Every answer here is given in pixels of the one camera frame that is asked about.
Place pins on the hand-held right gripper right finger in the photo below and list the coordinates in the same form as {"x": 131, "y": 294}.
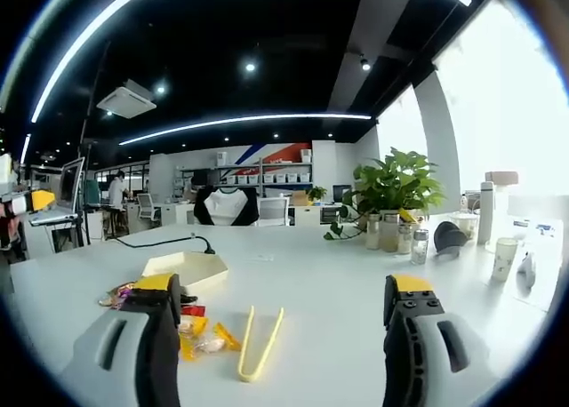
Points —
{"x": 422, "y": 336}

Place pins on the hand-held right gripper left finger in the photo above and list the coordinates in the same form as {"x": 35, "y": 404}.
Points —
{"x": 133, "y": 336}

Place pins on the yellow food packet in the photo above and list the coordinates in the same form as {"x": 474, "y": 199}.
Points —
{"x": 192, "y": 333}

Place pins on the small yellow food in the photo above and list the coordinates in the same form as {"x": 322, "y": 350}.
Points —
{"x": 220, "y": 338}

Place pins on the cream hexagonal container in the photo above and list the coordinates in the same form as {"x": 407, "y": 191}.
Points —
{"x": 195, "y": 269}

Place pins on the yellow food tongs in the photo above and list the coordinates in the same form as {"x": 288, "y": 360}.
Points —
{"x": 249, "y": 353}

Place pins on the clear lidded food tub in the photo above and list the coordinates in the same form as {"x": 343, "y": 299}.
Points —
{"x": 464, "y": 222}

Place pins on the colourful foil snack packet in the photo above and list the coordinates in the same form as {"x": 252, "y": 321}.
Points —
{"x": 117, "y": 295}

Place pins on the red snack wrapper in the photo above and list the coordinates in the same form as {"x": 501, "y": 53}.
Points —
{"x": 194, "y": 311}

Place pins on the dark snack wrapper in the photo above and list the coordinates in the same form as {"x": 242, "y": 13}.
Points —
{"x": 189, "y": 298}

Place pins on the small glass shaker jar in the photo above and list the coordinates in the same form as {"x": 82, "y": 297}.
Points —
{"x": 419, "y": 247}

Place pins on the glass jar with metal lid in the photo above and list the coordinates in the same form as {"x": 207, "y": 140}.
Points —
{"x": 405, "y": 239}
{"x": 373, "y": 231}
{"x": 390, "y": 233}

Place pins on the printed paper cup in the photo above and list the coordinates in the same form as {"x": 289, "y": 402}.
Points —
{"x": 504, "y": 260}

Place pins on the yellow packet behind jars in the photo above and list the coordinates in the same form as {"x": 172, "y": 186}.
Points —
{"x": 407, "y": 215}

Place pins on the white game controller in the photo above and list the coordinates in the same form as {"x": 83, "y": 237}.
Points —
{"x": 526, "y": 267}

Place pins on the white thermos bottle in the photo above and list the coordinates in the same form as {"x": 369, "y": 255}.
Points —
{"x": 484, "y": 213}

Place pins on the chair with black white shirt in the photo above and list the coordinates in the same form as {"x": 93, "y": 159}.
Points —
{"x": 226, "y": 206}

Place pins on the small green potted plant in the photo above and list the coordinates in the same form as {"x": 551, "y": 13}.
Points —
{"x": 317, "y": 193}

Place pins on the cardboard box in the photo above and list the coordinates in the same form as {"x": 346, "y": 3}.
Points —
{"x": 502, "y": 177}

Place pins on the white mesh office chair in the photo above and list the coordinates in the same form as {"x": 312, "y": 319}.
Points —
{"x": 273, "y": 211}

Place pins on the metal shelf with white bins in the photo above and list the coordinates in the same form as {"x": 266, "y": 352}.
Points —
{"x": 275, "y": 171}

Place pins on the ceiling air conditioner unit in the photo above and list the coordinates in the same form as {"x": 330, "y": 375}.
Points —
{"x": 126, "y": 99}

